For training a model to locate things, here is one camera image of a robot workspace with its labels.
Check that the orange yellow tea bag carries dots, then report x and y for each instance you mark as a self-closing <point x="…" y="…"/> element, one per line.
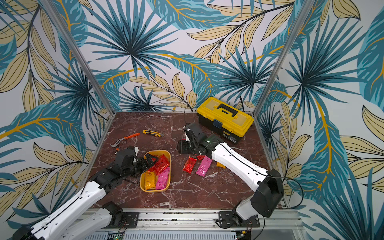
<point x="220" y="165"/>

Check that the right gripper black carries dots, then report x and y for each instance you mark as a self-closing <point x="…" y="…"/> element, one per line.
<point x="190" y="137"/>

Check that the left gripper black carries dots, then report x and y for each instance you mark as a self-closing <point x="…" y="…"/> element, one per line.
<point x="149" y="164"/>

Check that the pink tea bag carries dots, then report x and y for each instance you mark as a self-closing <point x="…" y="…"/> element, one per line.
<point x="162" y="180"/>
<point x="204" y="166"/>

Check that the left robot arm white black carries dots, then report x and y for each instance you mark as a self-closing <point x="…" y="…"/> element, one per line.
<point x="72" y="207"/>

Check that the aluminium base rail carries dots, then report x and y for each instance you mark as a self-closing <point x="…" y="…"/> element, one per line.
<point x="209" y="219"/>

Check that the yellow black utility knife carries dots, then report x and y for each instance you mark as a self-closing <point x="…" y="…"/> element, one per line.
<point x="152" y="133"/>

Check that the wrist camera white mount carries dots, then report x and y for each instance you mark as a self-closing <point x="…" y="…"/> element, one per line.
<point x="188" y="134"/>
<point x="136" y="150"/>

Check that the red tea bag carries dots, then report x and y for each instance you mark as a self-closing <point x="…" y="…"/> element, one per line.
<point x="161" y="165"/>
<point x="200" y="157"/>
<point x="189" y="165"/>

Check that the orange handled pliers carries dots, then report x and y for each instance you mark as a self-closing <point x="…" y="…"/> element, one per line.
<point x="117" y="144"/>

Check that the yellow black toolbox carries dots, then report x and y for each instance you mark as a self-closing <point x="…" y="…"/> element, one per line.
<point x="224" y="119"/>

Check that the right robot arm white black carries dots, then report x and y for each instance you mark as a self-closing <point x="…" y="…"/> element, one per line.
<point x="267" y="185"/>

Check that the yellow plastic storage box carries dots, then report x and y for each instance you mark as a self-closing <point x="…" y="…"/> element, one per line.
<point x="156" y="153"/>

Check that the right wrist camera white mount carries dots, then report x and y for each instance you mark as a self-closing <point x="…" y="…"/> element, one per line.
<point x="188" y="134"/>

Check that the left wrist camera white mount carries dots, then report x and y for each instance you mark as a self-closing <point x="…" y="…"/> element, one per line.
<point x="136" y="150"/>

